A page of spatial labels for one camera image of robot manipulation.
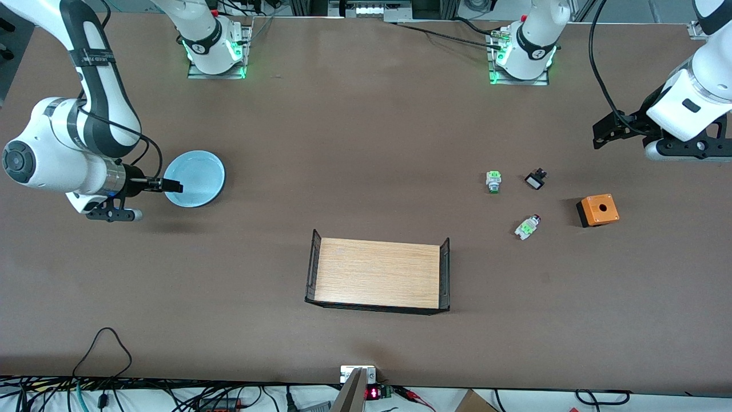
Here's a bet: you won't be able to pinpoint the white metal clamp bracket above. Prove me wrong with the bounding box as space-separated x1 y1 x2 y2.
340 365 377 384

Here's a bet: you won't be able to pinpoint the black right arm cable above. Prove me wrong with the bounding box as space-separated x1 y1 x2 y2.
80 109 164 185

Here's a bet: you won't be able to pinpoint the light blue round plate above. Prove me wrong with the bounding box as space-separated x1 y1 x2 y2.
164 150 226 208

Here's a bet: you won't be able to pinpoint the green white switch component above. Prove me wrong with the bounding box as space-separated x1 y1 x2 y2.
515 215 542 241

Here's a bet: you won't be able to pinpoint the orange button enclosure box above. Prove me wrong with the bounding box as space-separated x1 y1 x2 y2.
576 194 620 228

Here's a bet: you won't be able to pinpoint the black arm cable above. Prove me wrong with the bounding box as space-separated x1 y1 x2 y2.
589 0 636 122
80 109 164 185

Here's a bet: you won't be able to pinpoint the red clip leads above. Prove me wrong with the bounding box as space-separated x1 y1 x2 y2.
395 386 435 411

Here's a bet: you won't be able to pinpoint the grey metal bar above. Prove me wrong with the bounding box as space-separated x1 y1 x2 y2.
331 368 368 412

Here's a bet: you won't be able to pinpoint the wooden shelf with wire sides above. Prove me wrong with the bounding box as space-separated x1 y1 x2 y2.
304 229 451 315

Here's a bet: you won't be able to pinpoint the flat black cable loop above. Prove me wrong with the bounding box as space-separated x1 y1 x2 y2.
575 389 631 406

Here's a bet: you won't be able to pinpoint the brown cardboard piece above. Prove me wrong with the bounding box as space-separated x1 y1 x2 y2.
455 389 498 412

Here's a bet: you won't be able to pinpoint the thin black looped cable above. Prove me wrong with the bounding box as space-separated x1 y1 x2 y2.
71 327 133 379

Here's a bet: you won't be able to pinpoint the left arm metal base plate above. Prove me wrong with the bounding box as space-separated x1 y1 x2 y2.
486 26 551 86

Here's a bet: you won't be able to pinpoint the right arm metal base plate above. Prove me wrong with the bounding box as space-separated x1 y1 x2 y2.
188 23 252 80

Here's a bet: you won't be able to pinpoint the long black table cable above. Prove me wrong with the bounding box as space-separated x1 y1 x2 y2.
389 21 499 49

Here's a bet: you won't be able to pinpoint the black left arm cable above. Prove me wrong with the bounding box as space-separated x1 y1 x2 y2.
589 0 636 122

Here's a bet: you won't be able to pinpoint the aluminium frame with white connector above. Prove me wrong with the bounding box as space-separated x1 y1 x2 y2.
327 0 413 22

